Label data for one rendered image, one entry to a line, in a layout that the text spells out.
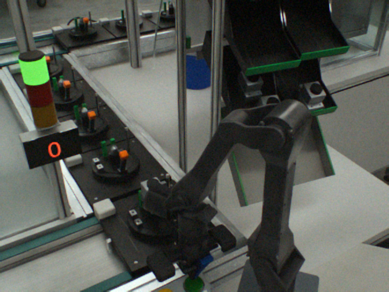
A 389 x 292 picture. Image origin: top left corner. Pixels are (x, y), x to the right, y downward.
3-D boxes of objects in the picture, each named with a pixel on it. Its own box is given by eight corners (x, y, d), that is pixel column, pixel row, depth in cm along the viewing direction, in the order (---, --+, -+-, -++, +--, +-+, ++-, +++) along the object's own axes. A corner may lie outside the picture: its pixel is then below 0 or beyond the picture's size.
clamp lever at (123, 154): (127, 170, 127) (129, 154, 121) (120, 172, 126) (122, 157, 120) (121, 160, 128) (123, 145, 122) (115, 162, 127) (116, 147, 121)
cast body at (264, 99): (278, 128, 108) (287, 111, 102) (261, 131, 107) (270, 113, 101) (266, 101, 112) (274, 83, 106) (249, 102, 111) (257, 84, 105)
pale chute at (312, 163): (326, 176, 126) (335, 174, 121) (285, 188, 122) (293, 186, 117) (298, 82, 129) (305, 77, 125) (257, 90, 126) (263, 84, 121)
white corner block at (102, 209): (117, 219, 117) (115, 207, 115) (100, 225, 115) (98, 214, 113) (110, 208, 121) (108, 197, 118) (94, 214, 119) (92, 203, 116)
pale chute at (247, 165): (285, 195, 119) (293, 193, 115) (240, 207, 115) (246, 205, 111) (256, 95, 123) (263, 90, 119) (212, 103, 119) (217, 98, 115)
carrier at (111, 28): (161, 32, 228) (160, 7, 221) (117, 41, 218) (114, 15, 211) (140, 18, 245) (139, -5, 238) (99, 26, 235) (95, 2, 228)
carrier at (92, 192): (172, 182, 130) (170, 146, 123) (92, 211, 120) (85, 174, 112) (136, 141, 147) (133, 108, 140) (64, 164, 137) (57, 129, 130)
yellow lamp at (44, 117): (60, 123, 97) (57, 103, 94) (37, 130, 95) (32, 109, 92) (54, 113, 101) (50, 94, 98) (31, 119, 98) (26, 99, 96)
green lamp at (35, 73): (52, 81, 91) (47, 59, 89) (27, 87, 89) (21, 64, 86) (45, 72, 95) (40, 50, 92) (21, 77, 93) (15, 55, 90)
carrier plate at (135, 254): (220, 237, 112) (221, 232, 110) (132, 278, 102) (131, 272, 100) (174, 185, 129) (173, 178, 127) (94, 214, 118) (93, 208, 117)
